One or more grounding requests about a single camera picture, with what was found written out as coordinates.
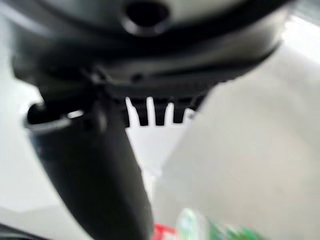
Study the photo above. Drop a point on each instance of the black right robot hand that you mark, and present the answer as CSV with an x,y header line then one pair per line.
x,y
105,75

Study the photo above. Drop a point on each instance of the red and white package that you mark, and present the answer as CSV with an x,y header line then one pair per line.
x,y
162,232

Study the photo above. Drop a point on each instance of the green and white package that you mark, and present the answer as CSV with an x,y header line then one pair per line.
x,y
212,228

